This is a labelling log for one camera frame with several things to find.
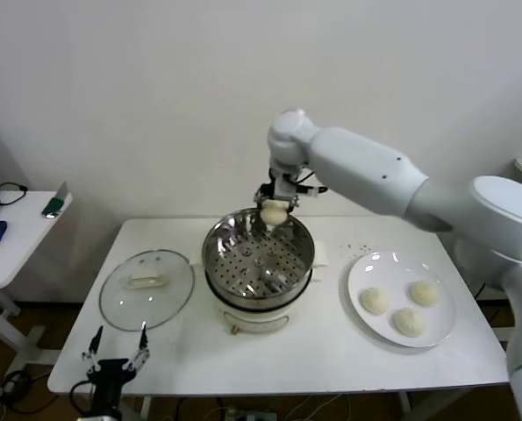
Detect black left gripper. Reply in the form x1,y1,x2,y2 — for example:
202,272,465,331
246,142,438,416
81,321,151,409

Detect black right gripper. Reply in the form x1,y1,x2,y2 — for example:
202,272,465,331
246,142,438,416
254,168,305,216

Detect white steamed baozi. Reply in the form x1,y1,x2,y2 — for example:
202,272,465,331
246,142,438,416
260,199,288,227
408,280,441,307
392,307,427,339
359,287,391,316

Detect round glass pot lid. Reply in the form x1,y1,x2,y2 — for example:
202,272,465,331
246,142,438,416
98,249,196,332

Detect perforated steel steamer basket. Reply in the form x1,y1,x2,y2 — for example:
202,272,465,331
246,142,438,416
189,207,331,308

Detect white electric cooker base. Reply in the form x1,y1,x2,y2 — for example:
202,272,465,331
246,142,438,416
205,267,325,337

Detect white round plate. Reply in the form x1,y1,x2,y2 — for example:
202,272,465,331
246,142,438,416
347,251,458,349

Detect white side table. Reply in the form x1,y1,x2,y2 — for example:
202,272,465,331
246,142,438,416
0,191,74,352

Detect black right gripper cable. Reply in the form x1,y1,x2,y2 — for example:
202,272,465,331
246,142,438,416
295,173,330,197

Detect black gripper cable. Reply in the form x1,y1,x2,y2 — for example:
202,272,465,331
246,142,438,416
295,173,330,197
69,379,97,413

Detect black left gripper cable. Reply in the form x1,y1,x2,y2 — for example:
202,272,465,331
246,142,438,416
69,379,97,413

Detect black floor cable coil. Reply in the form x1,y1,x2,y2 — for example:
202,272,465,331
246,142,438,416
0,370,38,407

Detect green handled scraper tool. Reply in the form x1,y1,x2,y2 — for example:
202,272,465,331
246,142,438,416
40,182,71,220

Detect black laptop cable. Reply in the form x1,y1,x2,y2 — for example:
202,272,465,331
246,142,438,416
0,182,28,208

